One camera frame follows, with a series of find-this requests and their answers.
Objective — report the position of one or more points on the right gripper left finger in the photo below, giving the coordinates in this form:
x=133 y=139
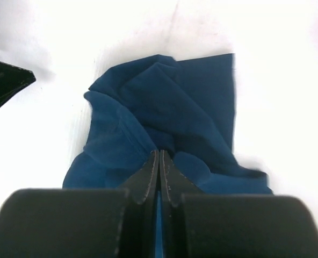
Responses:
x=118 y=222

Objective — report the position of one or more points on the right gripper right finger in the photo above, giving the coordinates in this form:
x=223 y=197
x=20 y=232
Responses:
x=197 y=224

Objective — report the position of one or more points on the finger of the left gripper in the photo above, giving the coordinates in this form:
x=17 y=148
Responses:
x=13 y=79

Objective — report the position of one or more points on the blue t shirt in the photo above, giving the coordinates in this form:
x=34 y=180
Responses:
x=186 y=108

